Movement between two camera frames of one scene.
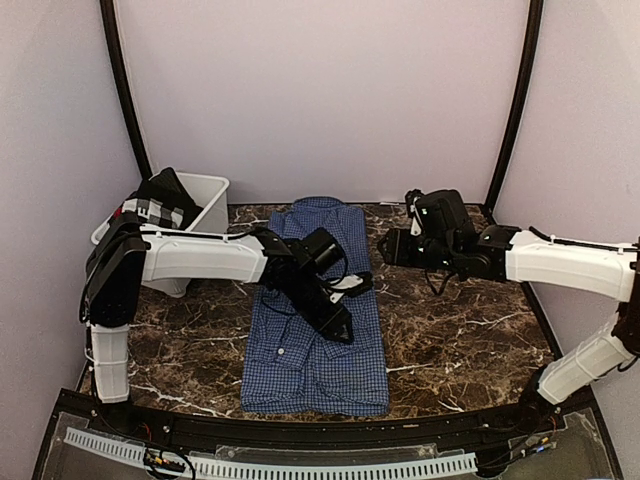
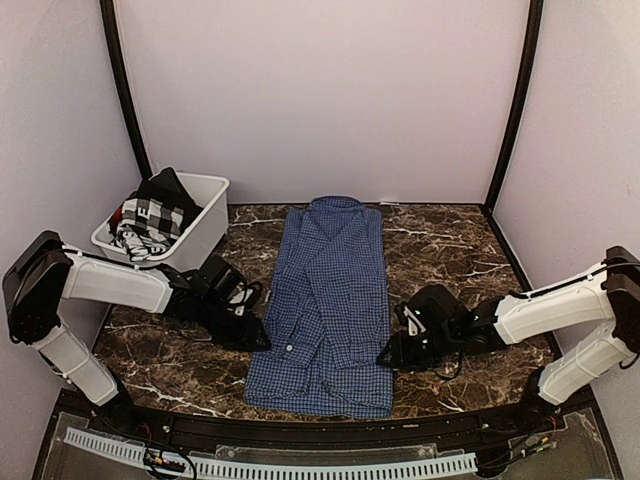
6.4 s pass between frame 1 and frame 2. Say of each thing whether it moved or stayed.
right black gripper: moved
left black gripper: moved
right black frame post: stayed
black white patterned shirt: stayed
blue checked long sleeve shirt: moved
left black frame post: stayed
